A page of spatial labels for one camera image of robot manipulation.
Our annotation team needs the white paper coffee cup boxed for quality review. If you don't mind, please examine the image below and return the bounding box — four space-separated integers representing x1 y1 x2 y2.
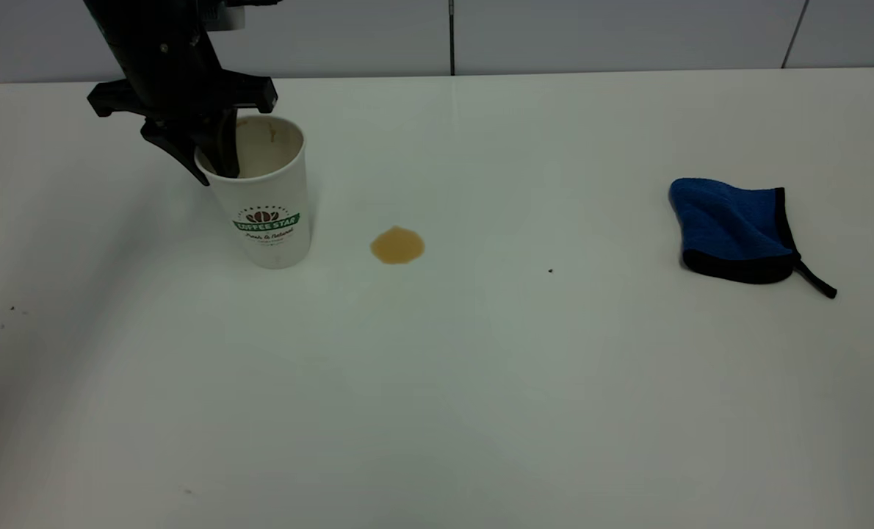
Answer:
195 115 313 270

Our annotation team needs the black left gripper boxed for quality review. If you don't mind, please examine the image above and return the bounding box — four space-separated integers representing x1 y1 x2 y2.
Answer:
84 0 278 187

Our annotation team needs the brown coffee spill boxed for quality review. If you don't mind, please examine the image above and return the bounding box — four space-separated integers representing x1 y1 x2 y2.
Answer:
370 226 426 266

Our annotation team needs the blue cloth with black trim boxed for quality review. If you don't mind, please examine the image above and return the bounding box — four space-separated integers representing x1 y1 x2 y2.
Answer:
668 178 838 300

